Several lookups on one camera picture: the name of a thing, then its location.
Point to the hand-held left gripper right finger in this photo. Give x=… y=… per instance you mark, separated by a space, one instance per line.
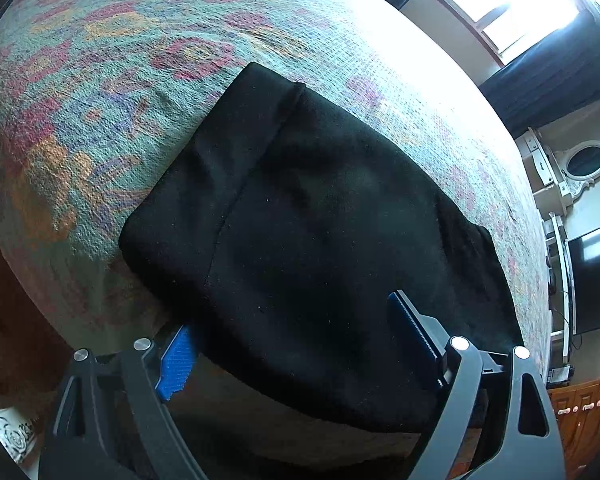
x=410 y=320

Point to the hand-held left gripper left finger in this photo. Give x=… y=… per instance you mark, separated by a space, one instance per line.
x=177 y=360

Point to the black pants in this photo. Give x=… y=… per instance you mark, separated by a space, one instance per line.
x=305 y=210

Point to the white television stand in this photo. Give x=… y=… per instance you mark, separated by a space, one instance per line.
x=562 y=260

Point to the white black patterned cloth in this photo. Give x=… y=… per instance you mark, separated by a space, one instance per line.
x=10 y=430

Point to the black television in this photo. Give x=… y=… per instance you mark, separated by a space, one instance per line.
x=595 y=280

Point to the orange wooden cabinet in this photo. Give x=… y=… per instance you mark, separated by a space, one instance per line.
x=590 y=420

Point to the white dresser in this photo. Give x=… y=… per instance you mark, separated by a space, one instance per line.
x=540 y=160

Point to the oval white framed mirror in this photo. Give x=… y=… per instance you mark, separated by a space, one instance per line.
x=586 y=161

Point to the floral woven blanket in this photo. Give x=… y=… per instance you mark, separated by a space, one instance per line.
x=130 y=85

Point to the bright window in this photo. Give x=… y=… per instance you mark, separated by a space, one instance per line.
x=505 y=10

